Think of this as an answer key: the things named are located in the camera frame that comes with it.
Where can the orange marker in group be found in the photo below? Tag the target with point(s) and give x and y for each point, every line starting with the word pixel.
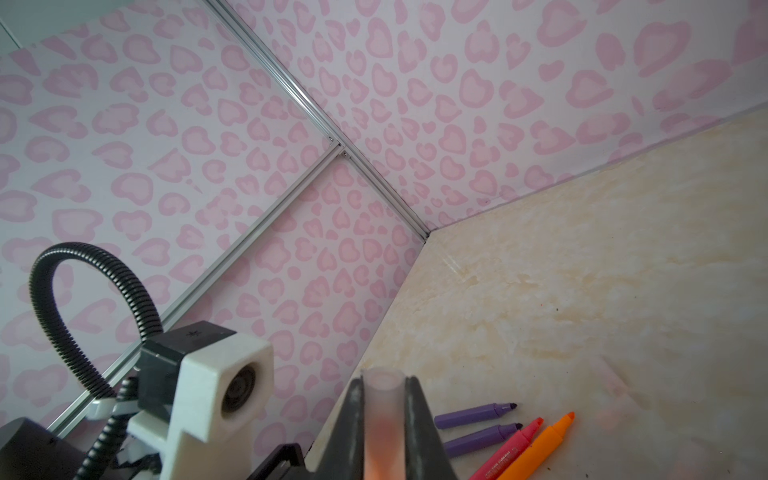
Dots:
pixel 545 444

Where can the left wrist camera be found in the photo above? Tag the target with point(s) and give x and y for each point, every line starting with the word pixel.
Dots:
pixel 200 390

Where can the lower purple marker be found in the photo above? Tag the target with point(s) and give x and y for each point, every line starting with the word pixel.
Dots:
pixel 481 439

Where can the left corner aluminium post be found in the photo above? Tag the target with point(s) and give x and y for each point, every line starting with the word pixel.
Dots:
pixel 226 15

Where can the upper purple marker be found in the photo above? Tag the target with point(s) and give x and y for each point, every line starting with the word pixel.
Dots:
pixel 473 415

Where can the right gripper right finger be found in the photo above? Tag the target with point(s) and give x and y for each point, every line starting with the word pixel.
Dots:
pixel 425 456

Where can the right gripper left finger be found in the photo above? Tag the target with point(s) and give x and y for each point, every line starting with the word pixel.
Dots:
pixel 343 457

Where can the diagonal aluminium frame bar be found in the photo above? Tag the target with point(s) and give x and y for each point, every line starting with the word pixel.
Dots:
pixel 76 411

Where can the pink marker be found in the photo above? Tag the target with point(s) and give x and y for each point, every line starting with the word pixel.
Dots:
pixel 495 466

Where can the clear pen cap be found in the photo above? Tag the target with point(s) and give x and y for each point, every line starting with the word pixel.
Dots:
pixel 615 415
pixel 384 423

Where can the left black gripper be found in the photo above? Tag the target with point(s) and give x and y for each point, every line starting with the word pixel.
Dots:
pixel 285 462

